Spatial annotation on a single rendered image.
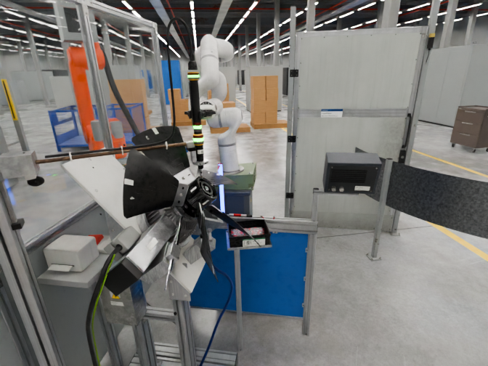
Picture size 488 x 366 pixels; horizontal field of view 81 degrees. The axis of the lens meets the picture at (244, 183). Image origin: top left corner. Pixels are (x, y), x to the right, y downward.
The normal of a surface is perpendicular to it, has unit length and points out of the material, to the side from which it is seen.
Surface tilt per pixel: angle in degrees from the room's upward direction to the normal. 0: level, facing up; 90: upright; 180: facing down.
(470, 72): 90
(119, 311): 90
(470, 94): 90
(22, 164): 90
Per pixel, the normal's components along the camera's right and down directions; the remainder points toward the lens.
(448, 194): -0.75, 0.26
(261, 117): 0.14, 0.35
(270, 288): -0.15, 0.36
